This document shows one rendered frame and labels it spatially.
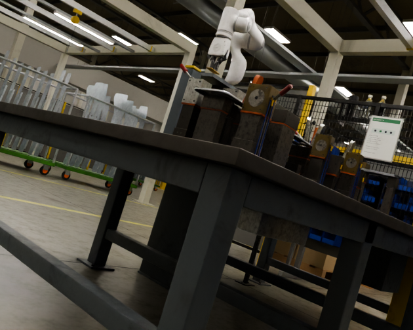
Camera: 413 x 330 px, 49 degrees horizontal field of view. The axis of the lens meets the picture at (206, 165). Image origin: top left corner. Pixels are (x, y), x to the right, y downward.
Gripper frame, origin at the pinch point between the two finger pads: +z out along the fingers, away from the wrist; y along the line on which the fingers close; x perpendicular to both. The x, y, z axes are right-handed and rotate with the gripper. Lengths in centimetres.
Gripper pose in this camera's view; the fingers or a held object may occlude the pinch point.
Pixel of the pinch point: (214, 66)
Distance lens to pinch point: 239.8
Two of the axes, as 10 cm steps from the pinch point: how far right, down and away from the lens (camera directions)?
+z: -2.9, 9.5, -0.6
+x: 5.1, 2.1, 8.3
